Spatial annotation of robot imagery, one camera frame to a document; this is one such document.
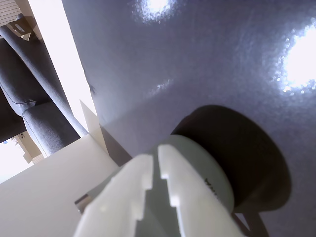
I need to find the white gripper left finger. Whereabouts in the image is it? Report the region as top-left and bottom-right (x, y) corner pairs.
(73, 153), (153, 237)

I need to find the white upright board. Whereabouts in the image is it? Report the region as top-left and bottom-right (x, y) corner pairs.
(79, 98), (110, 156)

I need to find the dark grey fabric sofa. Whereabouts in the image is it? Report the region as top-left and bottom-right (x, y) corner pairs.
(0, 13), (90, 158)

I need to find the cardboard box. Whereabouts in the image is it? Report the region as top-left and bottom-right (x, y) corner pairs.
(6, 16), (38, 40)

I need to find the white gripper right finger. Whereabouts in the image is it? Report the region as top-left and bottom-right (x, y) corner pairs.
(157, 144), (245, 237)

